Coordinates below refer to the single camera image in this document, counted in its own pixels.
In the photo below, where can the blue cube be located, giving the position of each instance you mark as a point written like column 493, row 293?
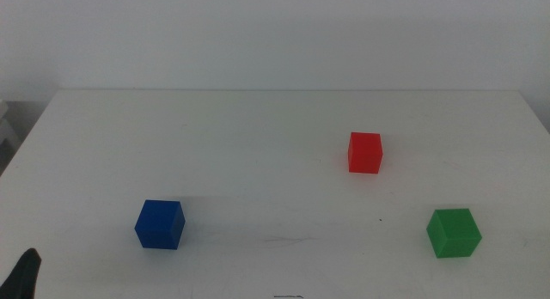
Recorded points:
column 159, row 226

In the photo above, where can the green cube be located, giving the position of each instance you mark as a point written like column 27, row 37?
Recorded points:
column 453, row 234

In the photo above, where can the red cube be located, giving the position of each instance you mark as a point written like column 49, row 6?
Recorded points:
column 365, row 155

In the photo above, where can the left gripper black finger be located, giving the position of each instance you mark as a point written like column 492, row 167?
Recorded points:
column 21, row 277

